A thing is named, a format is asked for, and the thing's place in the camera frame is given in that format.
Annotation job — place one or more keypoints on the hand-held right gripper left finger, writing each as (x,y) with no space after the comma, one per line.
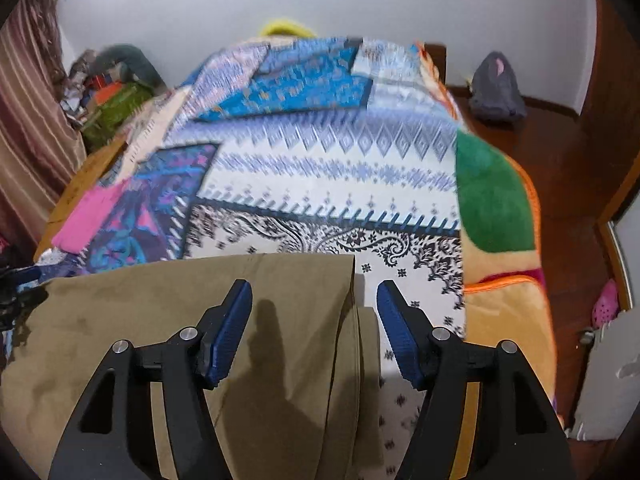
(231,331)

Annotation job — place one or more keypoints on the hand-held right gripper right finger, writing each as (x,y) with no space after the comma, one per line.
(400,330)

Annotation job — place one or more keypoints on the olive brown pants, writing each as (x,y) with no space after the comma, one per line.
(150,340)

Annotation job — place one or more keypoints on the orange green fleece blanket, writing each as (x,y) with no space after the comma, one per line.
(500,240)

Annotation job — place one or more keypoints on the blue white patterned bedsheet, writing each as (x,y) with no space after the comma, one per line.
(320,160)

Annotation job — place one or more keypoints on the pink slipper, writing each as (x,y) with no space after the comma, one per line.
(606,302)

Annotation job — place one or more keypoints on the grey plush toy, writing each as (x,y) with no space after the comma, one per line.
(495,87)

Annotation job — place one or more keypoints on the pile of colourful clothes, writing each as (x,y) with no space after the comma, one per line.
(107,90)

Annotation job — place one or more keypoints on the striped brown curtain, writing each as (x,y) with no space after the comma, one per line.
(30,125)

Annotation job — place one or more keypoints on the yellow pillow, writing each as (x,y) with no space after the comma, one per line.
(285,27)

